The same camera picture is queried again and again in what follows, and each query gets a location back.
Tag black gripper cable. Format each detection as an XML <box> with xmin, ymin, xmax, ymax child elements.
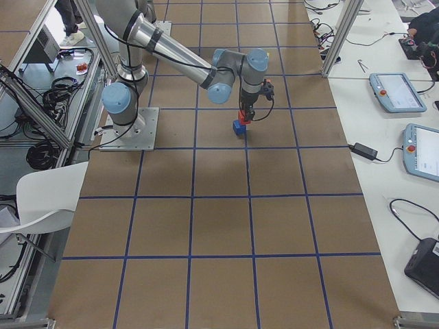
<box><xmin>252</xmin><ymin>89</ymin><xmax>275</xmax><ymax>121</ymax></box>

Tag blue block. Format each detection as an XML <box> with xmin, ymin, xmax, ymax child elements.
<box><xmin>233</xmin><ymin>120</ymin><xmax>246</xmax><ymax>136</ymax></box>

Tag white chair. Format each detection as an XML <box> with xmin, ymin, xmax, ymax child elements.
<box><xmin>1</xmin><ymin>162</ymin><xmax>88</xmax><ymax>234</ymax></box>

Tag upper teach pendant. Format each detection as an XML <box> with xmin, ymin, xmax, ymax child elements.
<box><xmin>369</xmin><ymin>73</ymin><xmax>427</xmax><ymax>113</ymax></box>

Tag lower teach pendant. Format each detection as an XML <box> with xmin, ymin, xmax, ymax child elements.
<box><xmin>403</xmin><ymin>123</ymin><xmax>438</xmax><ymax>182</ymax></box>

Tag coiled black cables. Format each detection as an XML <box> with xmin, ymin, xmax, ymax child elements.
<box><xmin>26</xmin><ymin>140</ymin><xmax>62</xmax><ymax>171</ymax></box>

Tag black device on table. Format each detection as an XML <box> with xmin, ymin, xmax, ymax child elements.
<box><xmin>404</xmin><ymin>238</ymin><xmax>438</xmax><ymax>298</ymax></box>

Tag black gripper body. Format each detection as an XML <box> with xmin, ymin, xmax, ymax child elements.
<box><xmin>239</xmin><ymin>79</ymin><xmax>274</xmax><ymax>119</ymax></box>

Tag black power adapter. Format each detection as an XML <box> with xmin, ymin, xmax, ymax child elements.
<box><xmin>348</xmin><ymin>143</ymin><xmax>378</xmax><ymax>160</ymax></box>

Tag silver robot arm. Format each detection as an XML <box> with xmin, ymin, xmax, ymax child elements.
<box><xmin>95</xmin><ymin>1</ymin><xmax>274</xmax><ymax>135</ymax></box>

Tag teach pendant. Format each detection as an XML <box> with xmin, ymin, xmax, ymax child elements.
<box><xmin>403</xmin><ymin>123</ymin><xmax>438</xmax><ymax>182</ymax></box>
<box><xmin>369</xmin><ymin>73</ymin><xmax>427</xmax><ymax>113</ymax></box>

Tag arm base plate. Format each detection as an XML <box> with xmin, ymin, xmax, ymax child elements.
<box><xmin>152</xmin><ymin>20</ymin><xmax>171</xmax><ymax>38</ymax></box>
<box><xmin>99</xmin><ymin>108</ymin><xmax>160</xmax><ymax>151</ymax></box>

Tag grey control box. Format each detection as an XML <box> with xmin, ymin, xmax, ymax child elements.
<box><xmin>23</xmin><ymin>24</ymin><xmax>60</xmax><ymax>73</ymax></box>

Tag aluminium frame post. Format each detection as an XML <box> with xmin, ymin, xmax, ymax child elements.
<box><xmin>321</xmin><ymin>0</ymin><xmax>364</xmax><ymax>77</ymax></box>

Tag red block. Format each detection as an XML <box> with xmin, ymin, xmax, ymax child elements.
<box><xmin>238</xmin><ymin>111</ymin><xmax>252</xmax><ymax>125</ymax></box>

